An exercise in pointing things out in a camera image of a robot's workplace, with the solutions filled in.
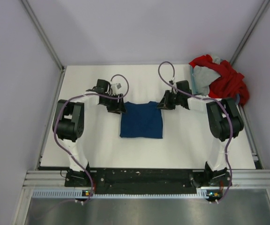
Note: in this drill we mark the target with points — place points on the left aluminium corner post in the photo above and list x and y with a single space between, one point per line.
41 33

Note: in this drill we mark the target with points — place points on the light blue laundry basket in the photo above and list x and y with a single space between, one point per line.
193 82

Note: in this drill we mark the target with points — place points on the red t shirt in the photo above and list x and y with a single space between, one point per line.
230 85

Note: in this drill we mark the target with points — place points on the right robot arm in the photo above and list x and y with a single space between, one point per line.
225 123

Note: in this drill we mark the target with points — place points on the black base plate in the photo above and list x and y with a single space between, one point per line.
142 181

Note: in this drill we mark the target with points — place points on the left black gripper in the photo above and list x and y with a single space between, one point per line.
118 107

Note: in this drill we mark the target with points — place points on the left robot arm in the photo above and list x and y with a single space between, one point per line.
69 125

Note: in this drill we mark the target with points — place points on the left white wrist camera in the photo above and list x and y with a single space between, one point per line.
115 89

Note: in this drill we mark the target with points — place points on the blue t shirt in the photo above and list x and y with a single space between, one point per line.
141 120

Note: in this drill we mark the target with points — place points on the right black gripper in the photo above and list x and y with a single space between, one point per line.
164 103

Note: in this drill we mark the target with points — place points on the aluminium frame rail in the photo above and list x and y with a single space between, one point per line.
241 179

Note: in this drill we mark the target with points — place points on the light blue cable duct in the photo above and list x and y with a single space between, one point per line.
84 194

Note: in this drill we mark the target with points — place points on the aluminium corner post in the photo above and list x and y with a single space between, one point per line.
41 33
256 20

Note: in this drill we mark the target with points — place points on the grey t shirt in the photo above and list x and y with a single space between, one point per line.
211 58

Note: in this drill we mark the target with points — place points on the right aluminium corner post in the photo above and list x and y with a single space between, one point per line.
256 20

